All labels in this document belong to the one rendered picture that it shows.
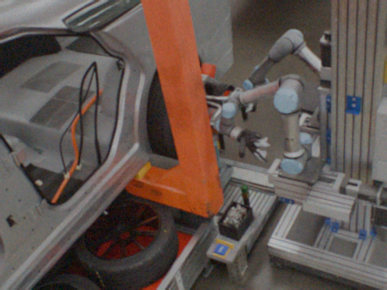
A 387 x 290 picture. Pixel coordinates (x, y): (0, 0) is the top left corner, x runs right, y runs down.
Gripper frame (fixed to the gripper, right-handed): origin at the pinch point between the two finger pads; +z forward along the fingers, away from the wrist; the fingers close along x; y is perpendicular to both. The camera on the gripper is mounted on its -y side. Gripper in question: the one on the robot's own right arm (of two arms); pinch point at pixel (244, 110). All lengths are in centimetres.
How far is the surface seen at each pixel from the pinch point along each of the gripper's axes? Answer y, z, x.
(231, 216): -26, 70, 22
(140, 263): -33, 118, -15
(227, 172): -67, -3, -24
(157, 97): 28, 37, -41
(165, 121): 17, 46, -32
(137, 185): -20, 73, -46
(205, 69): 30.2, 1.6, -24.6
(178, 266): -44, 105, 1
